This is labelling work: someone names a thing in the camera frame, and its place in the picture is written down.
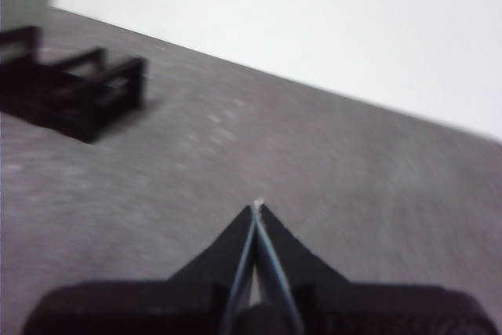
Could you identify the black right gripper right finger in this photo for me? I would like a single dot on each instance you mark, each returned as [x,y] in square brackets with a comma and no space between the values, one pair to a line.
[333,303]

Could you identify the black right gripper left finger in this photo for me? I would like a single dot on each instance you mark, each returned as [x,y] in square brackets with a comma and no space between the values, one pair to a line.
[157,307]

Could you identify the black plate rack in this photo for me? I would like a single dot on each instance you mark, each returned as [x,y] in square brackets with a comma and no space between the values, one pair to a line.
[66,99]

